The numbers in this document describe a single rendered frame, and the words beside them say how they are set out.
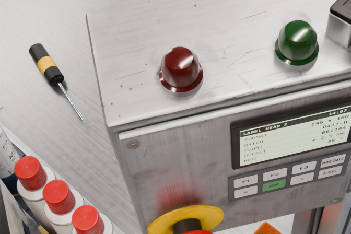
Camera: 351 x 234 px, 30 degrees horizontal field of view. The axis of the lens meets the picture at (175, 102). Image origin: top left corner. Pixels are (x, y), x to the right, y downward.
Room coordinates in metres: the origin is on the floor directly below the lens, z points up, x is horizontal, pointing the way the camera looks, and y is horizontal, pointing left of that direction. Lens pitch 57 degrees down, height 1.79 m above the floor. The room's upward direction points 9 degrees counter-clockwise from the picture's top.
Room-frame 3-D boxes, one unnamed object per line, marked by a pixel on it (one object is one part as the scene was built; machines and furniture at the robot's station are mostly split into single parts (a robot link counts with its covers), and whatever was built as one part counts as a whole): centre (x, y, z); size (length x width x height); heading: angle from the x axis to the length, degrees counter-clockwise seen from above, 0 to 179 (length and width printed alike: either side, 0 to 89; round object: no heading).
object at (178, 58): (0.22, -0.01, 1.49); 0.03 x 0.03 x 0.02
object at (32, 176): (0.40, 0.19, 0.98); 0.05 x 0.05 x 0.20
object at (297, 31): (0.23, -0.08, 1.49); 0.03 x 0.03 x 0.02
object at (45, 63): (0.69, 0.20, 0.84); 0.20 x 0.03 x 0.03; 25
